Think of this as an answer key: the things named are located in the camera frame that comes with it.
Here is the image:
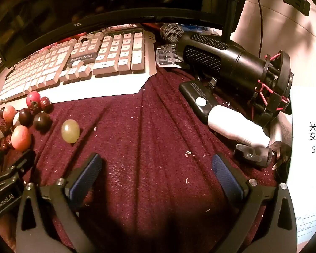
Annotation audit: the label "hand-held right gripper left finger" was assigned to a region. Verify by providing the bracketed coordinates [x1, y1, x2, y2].
[15, 152, 103, 253]

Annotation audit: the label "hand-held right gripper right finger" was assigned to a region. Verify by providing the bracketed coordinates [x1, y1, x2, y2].
[211, 153, 298, 253]

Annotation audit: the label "large pink round fruit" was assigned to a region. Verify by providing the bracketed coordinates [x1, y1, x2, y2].
[11, 125, 32, 152]

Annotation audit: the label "dark purple round fruit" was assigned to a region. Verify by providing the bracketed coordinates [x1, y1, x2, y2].
[33, 112, 52, 133]
[19, 109, 33, 127]

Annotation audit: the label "small pink round fruit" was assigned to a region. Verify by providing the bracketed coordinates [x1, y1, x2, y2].
[3, 105, 16, 124]

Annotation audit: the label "green grape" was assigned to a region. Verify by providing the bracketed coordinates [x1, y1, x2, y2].
[61, 119, 81, 144]

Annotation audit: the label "red round fruit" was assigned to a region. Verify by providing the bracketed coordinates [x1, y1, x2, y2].
[26, 91, 41, 108]

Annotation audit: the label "small black clamp knob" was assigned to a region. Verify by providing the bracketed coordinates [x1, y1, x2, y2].
[234, 144, 273, 168]

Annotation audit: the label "white printed booklet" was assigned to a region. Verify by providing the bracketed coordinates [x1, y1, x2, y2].
[287, 86, 316, 245]

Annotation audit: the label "maroon knitted cloth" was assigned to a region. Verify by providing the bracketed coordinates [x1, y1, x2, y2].
[0, 66, 288, 253]

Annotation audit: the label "black rectangular power bank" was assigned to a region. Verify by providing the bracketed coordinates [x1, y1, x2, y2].
[179, 80, 219, 123]

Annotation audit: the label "white mechanical keyboard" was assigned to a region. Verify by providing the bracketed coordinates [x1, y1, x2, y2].
[0, 28, 157, 104]

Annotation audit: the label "clear blister pack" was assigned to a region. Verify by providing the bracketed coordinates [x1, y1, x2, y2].
[156, 43, 185, 67]

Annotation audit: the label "blue package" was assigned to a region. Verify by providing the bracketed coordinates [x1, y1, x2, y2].
[179, 24, 217, 35]

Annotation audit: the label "handheld mesh-head microphone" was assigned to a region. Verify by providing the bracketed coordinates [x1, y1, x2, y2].
[159, 23, 195, 45]

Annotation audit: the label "black computer monitor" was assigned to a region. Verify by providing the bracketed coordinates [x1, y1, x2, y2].
[0, 0, 228, 69]

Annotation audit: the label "black stand pole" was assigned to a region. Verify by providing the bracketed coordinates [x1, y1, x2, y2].
[221, 0, 243, 43]

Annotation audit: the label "black shock mount red cords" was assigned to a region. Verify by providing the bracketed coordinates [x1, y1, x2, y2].
[249, 50, 293, 127]

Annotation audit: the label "thin black cable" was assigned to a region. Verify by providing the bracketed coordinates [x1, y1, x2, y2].
[253, 0, 264, 58]

